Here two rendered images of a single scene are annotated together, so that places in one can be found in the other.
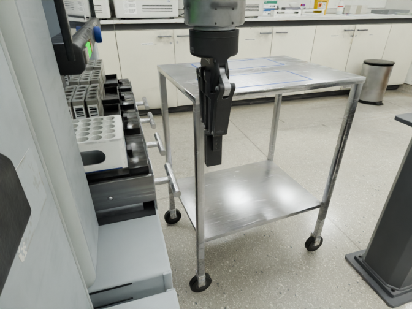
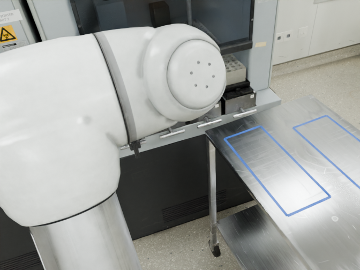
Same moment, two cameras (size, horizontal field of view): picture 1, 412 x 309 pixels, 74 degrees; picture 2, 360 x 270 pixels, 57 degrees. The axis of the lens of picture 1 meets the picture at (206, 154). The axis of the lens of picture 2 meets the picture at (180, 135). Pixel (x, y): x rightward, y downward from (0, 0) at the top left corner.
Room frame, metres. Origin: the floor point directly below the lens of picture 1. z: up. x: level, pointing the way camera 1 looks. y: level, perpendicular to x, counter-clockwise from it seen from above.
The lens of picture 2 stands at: (0.65, -0.84, 1.57)
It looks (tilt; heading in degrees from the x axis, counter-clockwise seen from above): 41 degrees down; 93
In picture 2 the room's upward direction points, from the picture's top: 6 degrees counter-clockwise
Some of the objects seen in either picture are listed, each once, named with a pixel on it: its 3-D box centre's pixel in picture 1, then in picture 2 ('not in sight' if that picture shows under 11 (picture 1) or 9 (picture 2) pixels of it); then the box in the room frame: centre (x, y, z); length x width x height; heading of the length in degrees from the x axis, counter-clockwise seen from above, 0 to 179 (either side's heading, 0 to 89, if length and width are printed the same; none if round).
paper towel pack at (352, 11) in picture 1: (355, 9); not in sight; (3.95, -1.91, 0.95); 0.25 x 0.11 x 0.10; 103
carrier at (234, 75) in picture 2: (100, 73); (232, 76); (0.83, 0.31, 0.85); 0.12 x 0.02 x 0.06; 16
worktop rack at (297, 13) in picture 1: (285, 13); not in sight; (3.24, -0.84, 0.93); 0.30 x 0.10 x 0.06; 99
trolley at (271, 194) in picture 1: (244, 166); (297, 239); (1.02, -0.17, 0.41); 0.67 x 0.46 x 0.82; 111
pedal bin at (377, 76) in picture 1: (373, 81); not in sight; (3.17, -1.94, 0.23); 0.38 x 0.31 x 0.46; 17
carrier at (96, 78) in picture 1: (97, 86); not in sight; (0.68, 0.27, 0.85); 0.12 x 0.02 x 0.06; 16
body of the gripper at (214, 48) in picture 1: (213, 59); not in sight; (0.45, -0.01, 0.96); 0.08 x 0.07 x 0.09; 17
